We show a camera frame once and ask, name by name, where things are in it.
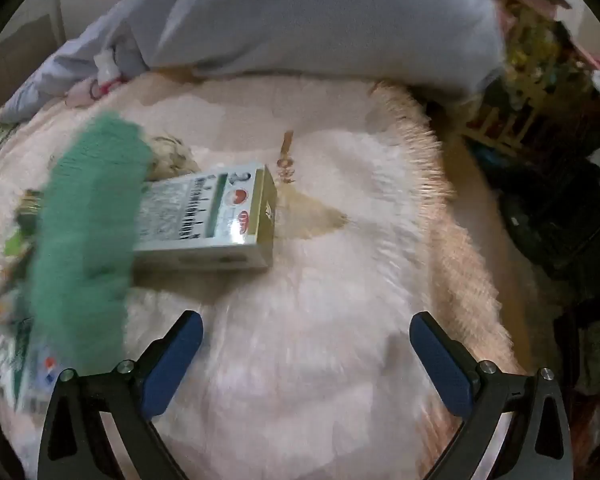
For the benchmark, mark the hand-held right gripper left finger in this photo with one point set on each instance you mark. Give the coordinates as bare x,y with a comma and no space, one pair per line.
172,360

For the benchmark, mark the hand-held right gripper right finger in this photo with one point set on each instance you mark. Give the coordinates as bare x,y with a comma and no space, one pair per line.
440,360

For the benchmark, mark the white blue medicine box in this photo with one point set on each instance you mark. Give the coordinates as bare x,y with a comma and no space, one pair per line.
37,377

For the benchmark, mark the white green striped medicine box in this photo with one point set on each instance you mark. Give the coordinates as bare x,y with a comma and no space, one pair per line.
200,210

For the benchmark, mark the person's left forearm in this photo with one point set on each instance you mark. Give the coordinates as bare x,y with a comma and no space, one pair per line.
85,235

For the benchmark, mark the black bag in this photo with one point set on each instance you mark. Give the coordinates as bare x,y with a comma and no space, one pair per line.
555,215

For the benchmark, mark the crumpled beige tissue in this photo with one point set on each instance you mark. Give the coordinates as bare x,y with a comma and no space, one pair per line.
172,155

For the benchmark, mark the pink printed cloth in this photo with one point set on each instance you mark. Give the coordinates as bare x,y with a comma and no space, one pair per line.
82,92

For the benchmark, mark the wooden crib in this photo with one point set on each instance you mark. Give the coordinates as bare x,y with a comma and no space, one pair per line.
525,90

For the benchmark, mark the small white bottle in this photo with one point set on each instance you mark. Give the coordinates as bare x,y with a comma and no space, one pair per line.
105,65

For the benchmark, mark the grey-blue duvet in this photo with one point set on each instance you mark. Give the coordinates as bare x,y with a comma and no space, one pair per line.
305,20

